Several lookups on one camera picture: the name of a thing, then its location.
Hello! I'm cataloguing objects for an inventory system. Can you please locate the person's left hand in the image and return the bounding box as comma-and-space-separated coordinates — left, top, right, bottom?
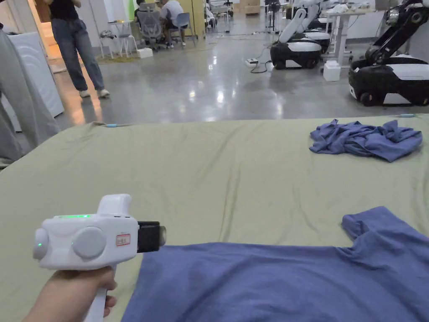
40, 267, 118, 322

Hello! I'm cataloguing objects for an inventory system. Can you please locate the grey office chair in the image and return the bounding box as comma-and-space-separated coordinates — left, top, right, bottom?
137, 3, 165, 51

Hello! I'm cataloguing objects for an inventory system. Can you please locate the white desk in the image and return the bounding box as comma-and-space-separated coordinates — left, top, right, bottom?
326, 6, 367, 68

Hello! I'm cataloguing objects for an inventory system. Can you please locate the person's left forearm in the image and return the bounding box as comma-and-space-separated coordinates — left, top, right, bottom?
21, 291, 71, 322

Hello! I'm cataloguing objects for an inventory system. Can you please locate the blue chair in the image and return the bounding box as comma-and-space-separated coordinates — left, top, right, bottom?
168, 13, 197, 48

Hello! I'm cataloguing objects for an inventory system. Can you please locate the white washing machine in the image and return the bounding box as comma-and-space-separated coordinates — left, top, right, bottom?
6, 31, 65, 132

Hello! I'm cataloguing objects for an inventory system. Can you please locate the group of people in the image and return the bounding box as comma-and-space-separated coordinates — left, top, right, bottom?
134, 0, 187, 48

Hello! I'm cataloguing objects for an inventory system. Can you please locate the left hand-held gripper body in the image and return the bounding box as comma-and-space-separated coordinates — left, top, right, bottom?
32, 194, 167, 322

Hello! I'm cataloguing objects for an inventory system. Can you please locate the crumpled blue shirt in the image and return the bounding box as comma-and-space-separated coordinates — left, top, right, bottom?
309, 119, 423, 163

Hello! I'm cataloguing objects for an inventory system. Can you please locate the flat blue shirt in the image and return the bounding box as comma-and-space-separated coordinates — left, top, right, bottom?
120, 205, 429, 322

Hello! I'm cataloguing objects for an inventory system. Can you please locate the small white table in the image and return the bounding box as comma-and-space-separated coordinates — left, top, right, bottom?
98, 20, 139, 60

